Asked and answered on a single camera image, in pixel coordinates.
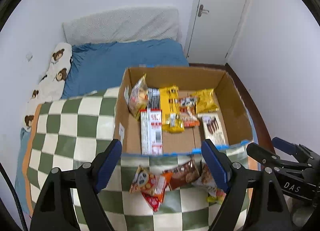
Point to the white cookie snack bag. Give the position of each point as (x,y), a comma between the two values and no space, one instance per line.
(207,183)

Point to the cardboard box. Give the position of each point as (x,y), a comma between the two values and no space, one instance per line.
(232,112)

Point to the blue bed sheet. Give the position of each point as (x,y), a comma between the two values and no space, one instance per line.
(101,66)

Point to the metal door handle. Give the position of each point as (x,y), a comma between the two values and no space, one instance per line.
(202,11)

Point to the panda orange snack bag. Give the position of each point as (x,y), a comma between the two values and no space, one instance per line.
(188,112)

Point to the white door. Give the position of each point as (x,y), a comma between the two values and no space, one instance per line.
(211,37)

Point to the red white snack box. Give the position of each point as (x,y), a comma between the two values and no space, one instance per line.
(151,132)

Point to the small yellow snack bag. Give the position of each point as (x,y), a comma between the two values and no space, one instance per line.
(205,101)

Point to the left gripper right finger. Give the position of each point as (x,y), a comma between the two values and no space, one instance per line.
(267,209)

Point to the white wall socket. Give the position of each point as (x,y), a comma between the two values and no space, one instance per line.
(29,56)

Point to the chocolate stick biscuit box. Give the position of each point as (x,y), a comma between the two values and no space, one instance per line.
(213,129)

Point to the panda orange snack pouch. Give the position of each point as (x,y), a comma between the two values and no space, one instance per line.
(151,186)

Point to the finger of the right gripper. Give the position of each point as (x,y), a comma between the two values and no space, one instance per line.
(269,159)
(300,152)

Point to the brown cake snack bag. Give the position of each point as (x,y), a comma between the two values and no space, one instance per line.
(183,174)

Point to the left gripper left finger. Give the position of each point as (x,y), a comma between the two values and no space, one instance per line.
(54,207)

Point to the black snack bar pack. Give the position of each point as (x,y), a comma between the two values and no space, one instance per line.
(153,99)

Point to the clear yellow bread bag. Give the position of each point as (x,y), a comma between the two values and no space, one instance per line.
(138,99)

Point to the bear print pillow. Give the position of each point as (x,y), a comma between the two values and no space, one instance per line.
(50,87)

